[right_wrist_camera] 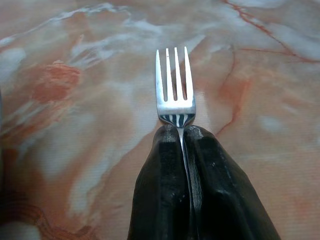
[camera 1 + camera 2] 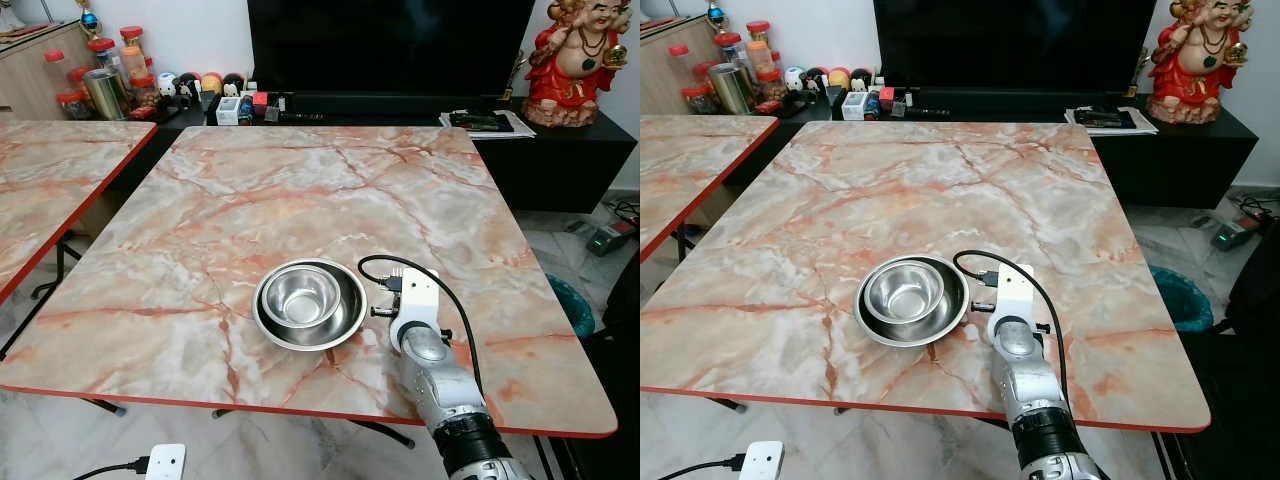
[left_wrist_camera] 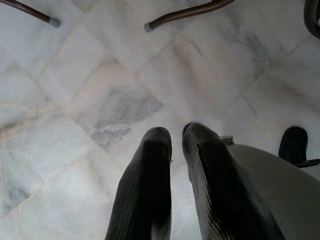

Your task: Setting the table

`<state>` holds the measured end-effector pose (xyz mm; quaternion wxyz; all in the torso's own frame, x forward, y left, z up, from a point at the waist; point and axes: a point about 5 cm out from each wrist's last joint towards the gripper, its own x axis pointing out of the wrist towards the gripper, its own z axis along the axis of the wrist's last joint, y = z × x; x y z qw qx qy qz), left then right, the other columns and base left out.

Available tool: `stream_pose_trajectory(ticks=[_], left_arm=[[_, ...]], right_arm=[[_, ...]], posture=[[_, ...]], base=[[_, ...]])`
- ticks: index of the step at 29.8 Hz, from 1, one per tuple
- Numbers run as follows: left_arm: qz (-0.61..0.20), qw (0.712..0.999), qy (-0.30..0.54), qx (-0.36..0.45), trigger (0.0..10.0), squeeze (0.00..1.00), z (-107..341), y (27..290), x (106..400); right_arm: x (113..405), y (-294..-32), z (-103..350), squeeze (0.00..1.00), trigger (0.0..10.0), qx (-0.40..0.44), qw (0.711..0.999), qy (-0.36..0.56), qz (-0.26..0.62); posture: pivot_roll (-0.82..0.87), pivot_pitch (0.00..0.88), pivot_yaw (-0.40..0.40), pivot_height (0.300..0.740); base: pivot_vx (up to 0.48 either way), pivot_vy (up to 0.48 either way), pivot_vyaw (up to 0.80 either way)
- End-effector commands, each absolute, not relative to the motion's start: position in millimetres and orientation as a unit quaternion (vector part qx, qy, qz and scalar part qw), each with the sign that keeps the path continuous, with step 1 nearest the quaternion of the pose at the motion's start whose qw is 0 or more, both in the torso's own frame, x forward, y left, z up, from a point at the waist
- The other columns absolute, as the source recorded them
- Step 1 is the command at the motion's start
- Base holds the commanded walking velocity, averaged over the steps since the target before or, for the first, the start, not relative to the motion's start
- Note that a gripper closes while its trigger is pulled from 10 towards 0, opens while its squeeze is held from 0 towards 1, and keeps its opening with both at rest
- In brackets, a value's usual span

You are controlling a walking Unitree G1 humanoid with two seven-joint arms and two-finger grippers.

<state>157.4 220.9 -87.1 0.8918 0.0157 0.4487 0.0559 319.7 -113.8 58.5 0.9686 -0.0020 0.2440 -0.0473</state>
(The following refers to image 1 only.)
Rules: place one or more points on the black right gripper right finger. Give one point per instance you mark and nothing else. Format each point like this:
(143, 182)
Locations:
(225, 200)

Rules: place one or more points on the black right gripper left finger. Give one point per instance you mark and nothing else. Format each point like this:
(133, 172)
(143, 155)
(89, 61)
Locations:
(162, 190)

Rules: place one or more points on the silver metal fork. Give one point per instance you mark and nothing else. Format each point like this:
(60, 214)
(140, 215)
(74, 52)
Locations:
(175, 107)

